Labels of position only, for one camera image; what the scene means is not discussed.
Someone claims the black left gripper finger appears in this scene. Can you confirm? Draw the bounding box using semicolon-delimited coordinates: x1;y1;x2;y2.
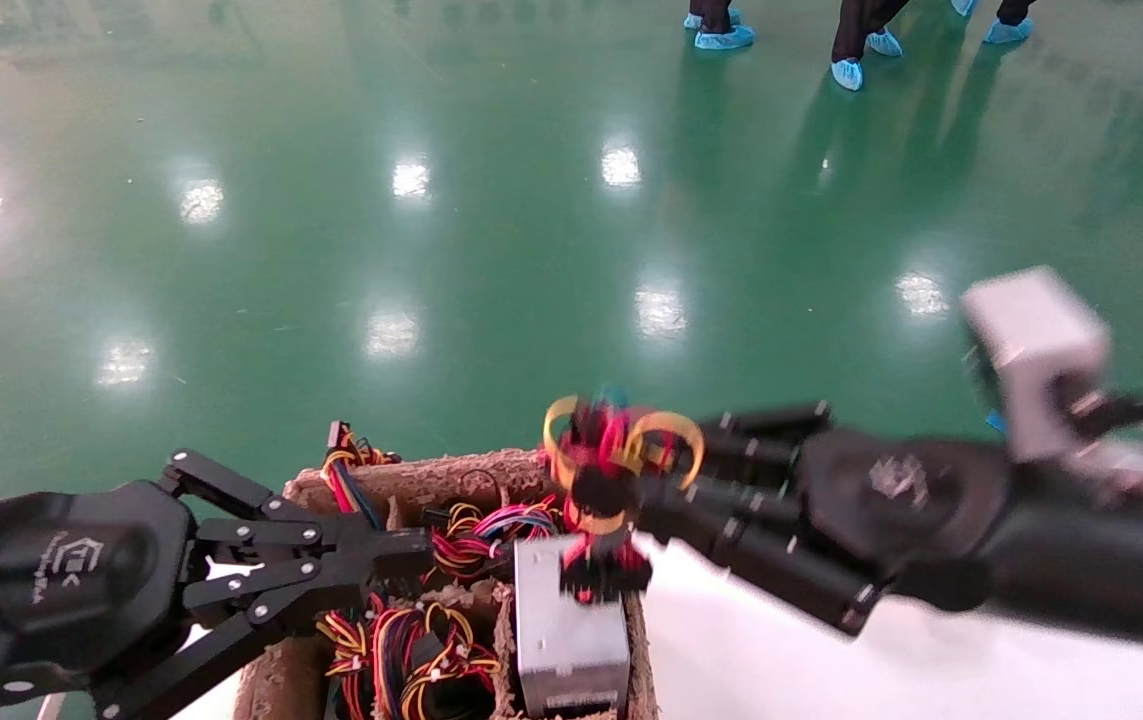
159;450;434;563
91;558;432;720

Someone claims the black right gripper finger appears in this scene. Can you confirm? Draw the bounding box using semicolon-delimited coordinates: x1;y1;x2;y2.
676;402;834;493
639;478;884;638

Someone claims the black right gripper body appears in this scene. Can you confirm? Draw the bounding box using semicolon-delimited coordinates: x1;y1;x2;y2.
794;428;1014;603

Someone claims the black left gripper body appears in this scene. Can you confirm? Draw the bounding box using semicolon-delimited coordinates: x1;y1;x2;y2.
0;480;204;716

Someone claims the brown cardboard divider box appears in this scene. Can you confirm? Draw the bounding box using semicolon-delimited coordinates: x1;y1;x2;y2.
236;447;659;720

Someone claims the silver power supply with wires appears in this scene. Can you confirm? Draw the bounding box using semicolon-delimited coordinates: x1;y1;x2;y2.
514;385;708;719

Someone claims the red yellow blue wire bundle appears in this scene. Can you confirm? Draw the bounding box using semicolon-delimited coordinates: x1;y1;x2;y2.
321;420;400;531

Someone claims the red blue purple wire bundle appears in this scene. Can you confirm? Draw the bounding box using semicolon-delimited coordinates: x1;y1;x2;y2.
426;500;564;583

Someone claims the yellow red black wire bundle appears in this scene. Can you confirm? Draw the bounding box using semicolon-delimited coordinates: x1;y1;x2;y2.
316;595;504;720

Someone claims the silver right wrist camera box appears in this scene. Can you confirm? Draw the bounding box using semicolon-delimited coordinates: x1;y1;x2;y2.
961;265;1114;464

